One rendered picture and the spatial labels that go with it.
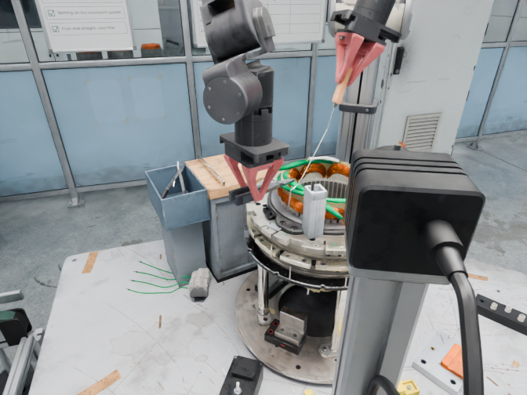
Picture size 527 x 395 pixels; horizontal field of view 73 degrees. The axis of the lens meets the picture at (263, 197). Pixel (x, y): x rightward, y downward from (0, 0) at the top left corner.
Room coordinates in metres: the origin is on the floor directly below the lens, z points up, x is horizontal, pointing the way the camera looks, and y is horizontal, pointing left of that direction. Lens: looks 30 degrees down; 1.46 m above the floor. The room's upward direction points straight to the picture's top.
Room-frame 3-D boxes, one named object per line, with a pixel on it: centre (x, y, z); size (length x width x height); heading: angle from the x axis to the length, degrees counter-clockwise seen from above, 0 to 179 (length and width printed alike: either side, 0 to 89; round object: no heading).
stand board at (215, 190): (0.85, 0.08, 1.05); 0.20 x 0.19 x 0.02; 118
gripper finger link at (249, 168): (0.52, 0.02, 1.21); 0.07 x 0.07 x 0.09; 37
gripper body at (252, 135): (0.52, 0.02, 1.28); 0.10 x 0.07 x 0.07; 37
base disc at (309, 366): (0.62, -0.12, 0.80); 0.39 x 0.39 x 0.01
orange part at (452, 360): (0.47, -0.40, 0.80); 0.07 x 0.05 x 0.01; 132
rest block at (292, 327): (0.52, -0.06, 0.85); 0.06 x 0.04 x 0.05; 61
